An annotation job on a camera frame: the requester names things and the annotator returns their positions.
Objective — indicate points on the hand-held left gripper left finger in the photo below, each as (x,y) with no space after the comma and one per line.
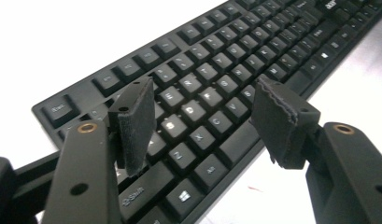
(135,130)

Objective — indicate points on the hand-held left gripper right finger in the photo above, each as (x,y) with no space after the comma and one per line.
(279,127)

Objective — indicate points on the black computer keyboard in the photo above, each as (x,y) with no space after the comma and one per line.
(210,96)

